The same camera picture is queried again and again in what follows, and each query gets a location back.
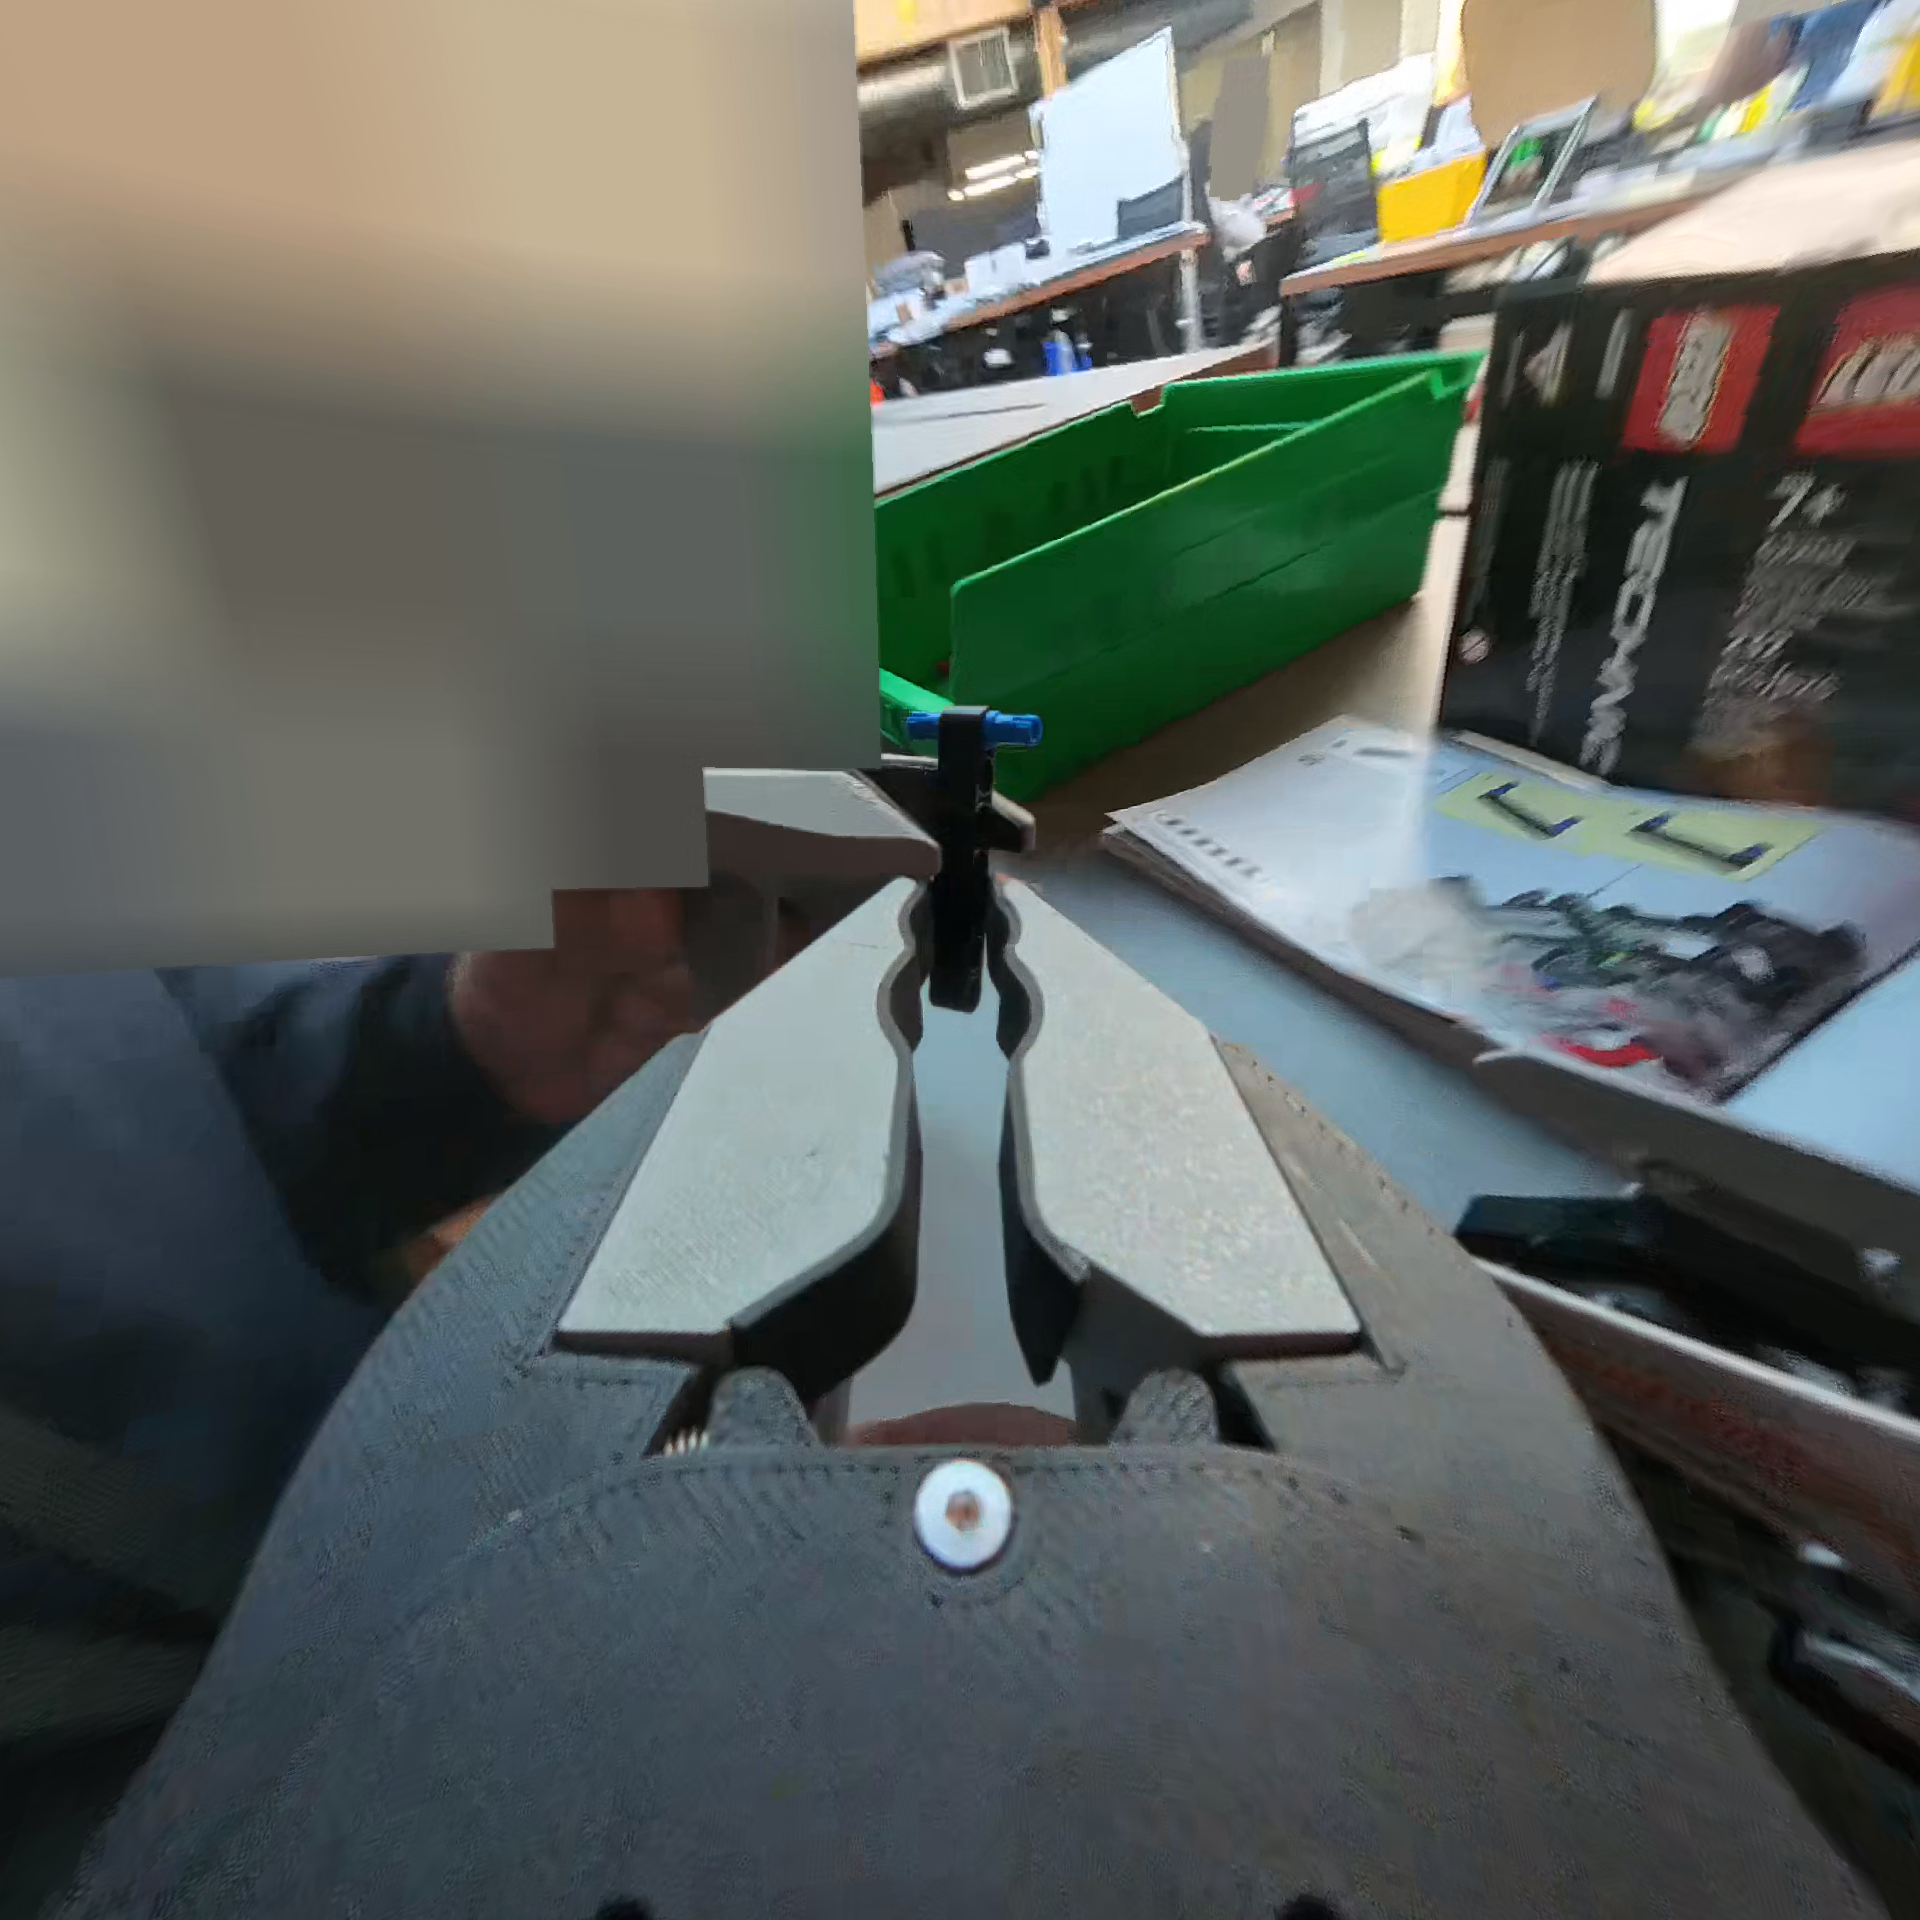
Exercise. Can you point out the wall air vent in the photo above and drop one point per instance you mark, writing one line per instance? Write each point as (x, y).
(984, 67)

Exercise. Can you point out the yellow bin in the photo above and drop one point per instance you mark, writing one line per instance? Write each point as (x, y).
(1433, 193)

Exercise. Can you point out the black lego set box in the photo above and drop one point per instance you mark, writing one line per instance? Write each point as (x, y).
(1681, 555)

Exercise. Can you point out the open laptop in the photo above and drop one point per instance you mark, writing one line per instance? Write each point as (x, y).
(1528, 166)

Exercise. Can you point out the lego instruction booklet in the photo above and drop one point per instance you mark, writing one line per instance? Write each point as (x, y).
(1573, 930)

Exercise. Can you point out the person's left hand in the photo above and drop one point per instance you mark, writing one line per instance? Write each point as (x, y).
(585, 1005)

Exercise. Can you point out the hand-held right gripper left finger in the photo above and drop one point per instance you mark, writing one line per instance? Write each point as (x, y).
(752, 1185)

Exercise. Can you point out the person's navy clothing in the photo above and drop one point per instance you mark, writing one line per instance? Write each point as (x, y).
(105, 1424)

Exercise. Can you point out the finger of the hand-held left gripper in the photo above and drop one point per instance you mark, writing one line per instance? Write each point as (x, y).
(797, 818)
(1009, 830)

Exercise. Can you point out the white board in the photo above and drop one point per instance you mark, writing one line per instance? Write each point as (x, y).
(1109, 144)

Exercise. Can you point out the wooden table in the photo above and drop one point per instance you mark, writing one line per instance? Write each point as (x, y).
(1573, 241)

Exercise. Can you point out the green plastic bin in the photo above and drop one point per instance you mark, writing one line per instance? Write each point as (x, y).
(1172, 568)

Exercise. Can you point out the cardboard box of lego pieces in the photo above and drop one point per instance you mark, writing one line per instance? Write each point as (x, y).
(1769, 1438)

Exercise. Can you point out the long office desk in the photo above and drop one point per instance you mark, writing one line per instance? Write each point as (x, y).
(1050, 287)

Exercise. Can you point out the black lego beam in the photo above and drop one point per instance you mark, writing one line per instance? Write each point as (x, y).
(959, 900)

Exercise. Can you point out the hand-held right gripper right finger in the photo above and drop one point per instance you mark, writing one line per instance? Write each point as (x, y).
(1172, 1185)

